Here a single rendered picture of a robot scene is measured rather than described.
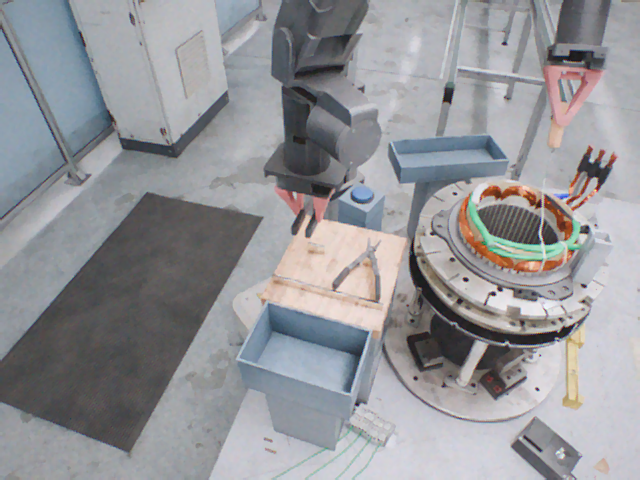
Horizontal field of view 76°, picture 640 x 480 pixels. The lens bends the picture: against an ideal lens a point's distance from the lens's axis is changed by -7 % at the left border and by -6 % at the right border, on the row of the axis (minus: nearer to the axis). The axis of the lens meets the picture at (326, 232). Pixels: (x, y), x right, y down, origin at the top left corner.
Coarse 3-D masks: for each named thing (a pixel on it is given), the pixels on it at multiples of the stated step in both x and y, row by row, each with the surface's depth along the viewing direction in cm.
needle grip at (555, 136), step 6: (564, 102) 56; (564, 108) 55; (552, 120) 56; (552, 126) 57; (558, 126) 56; (552, 132) 57; (558, 132) 56; (552, 138) 57; (558, 138) 57; (552, 144) 57; (558, 144) 57
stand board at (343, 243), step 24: (312, 240) 75; (336, 240) 75; (360, 240) 75; (384, 240) 75; (288, 264) 72; (312, 264) 72; (336, 264) 72; (384, 264) 72; (288, 288) 68; (360, 288) 68; (384, 288) 68; (312, 312) 65; (336, 312) 65; (360, 312) 65; (384, 312) 65
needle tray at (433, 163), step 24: (408, 144) 99; (432, 144) 100; (456, 144) 101; (480, 144) 102; (408, 168) 91; (432, 168) 92; (456, 168) 93; (480, 168) 93; (504, 168) 94; (432, 192) 98
